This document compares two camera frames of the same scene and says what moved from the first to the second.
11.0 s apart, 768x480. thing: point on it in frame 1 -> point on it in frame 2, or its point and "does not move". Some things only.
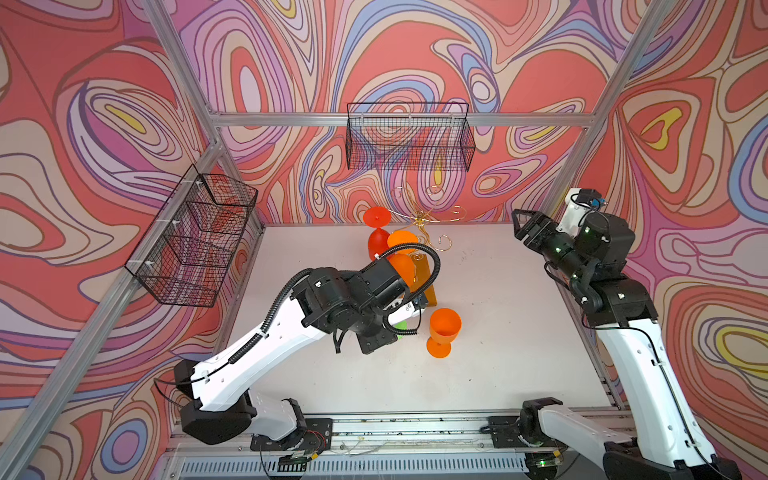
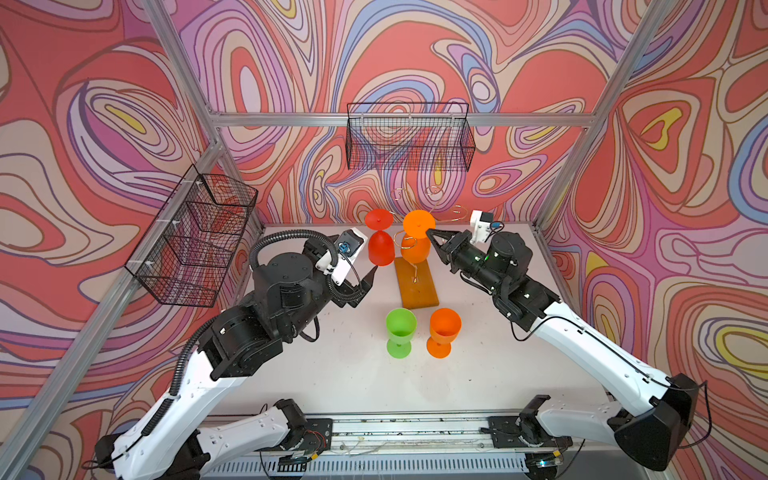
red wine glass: [377, 242] does not move
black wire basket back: [409, 136] does not move
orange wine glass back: [445, 326] does not move
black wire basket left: [184, 257] does not move
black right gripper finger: [521, 232] -> [443, 253]
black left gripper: [372, 346] -> [346, 293]
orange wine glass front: [411, 265] -> [415, 247]
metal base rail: [398, 446] does not move
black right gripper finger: [539, 219] -> [433, 231]
